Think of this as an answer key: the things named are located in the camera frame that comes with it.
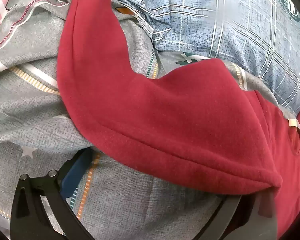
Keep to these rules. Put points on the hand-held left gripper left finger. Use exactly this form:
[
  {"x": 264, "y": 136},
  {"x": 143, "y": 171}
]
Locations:
[{"x": 71, "y": 178}]

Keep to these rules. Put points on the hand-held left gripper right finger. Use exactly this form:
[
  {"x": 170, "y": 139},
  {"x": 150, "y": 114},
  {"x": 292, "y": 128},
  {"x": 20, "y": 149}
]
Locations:
[{"x": 246, "y": 217}]

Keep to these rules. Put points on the red small garment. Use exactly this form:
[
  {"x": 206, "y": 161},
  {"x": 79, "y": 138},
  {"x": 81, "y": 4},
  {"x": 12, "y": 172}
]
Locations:
[{"x": 165, "y": 117}]

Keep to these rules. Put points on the grey printed bed sheet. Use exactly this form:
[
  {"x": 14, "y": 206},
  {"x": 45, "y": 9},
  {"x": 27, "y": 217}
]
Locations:
[{"x": 27, "y": 105}]

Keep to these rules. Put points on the blue plaid pillow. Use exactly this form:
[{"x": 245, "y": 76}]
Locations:
[{"x": 240, "y": 42}]

